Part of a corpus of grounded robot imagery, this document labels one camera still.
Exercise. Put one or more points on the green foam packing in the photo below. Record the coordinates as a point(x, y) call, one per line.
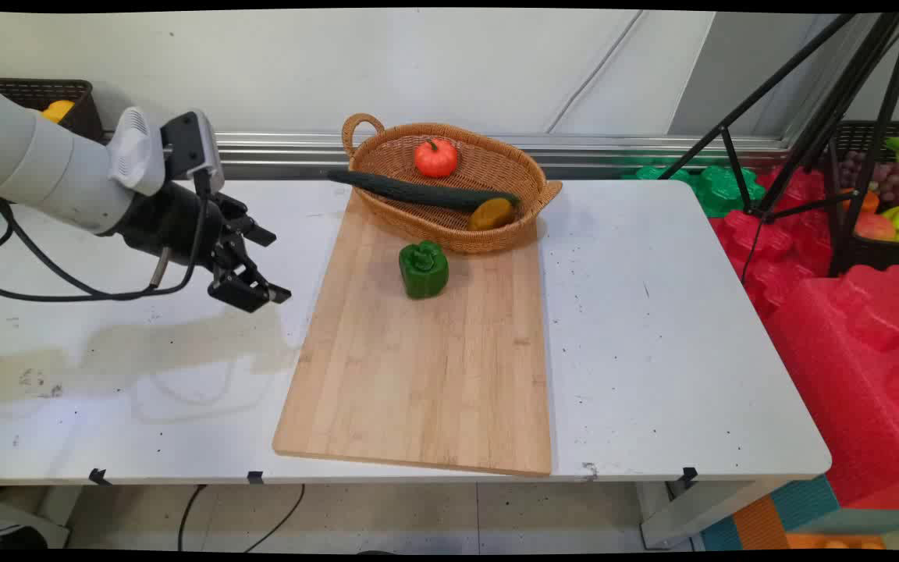
point(719, 187)

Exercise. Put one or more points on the red-orange peach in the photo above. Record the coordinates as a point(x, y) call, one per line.
point(875, 227)

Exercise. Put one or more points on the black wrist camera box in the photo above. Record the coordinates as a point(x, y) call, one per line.
point(190, 150)

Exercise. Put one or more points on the black tape piece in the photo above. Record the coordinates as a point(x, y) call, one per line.
point(97, 476)
point(688, 476)
point(255, 477)

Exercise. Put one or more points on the orange carrot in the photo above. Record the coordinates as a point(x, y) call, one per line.
point(869, 200)

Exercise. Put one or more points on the grey base equipment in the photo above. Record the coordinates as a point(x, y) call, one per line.
point(12, 523)

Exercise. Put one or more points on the red foam packing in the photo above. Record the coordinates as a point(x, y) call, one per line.
point(847, 367)

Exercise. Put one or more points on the black tripod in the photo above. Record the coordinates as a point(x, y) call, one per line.
point(832, 117)

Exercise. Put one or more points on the oval wicker basket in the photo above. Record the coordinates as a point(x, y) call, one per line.
point(488, 168)

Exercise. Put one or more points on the red tomato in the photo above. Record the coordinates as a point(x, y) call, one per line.
point(435, 158)

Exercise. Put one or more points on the yellow-orange mango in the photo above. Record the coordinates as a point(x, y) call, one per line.
point(492, 214)

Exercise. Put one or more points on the white table leg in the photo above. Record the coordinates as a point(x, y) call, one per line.
point(691, 515)

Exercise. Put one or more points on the yellow bell pepper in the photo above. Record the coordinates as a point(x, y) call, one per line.
point(58, 111)

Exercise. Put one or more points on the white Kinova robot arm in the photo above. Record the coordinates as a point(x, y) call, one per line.
point(44, 168)

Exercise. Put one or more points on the black fruit crate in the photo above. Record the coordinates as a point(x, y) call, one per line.
point(879, 254)

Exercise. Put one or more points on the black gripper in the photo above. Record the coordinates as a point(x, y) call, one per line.
point(167, 222)

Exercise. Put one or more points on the purple grape bunch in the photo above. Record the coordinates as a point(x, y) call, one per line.
point(890, 176)

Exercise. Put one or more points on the dark brown plastic basket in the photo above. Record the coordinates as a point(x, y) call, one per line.
point(79, 101)

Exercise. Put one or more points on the green bell pepper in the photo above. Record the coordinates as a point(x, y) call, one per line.
point(423, 270)

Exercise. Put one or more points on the silver metal wall rail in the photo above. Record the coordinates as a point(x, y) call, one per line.
point(574, 152)

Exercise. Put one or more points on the wooden cutting board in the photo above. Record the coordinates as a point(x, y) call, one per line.
point(426, 351)

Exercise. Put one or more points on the long dark green cucumber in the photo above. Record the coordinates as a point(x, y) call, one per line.
point(418, 191)

